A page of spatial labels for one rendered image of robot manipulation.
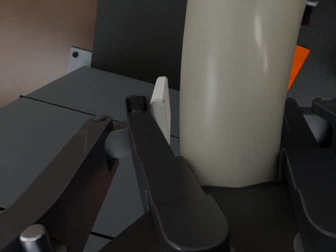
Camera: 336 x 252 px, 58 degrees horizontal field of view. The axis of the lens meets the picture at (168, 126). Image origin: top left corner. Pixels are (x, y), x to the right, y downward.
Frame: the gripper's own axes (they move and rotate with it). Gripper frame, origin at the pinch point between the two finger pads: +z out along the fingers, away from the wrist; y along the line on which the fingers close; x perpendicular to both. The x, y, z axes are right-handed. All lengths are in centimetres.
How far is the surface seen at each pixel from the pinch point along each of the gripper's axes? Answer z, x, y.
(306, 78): 80, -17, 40
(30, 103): 44, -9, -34
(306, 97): 80, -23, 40
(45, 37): 88, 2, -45
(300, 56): 79, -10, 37
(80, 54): 86, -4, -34
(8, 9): 88, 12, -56
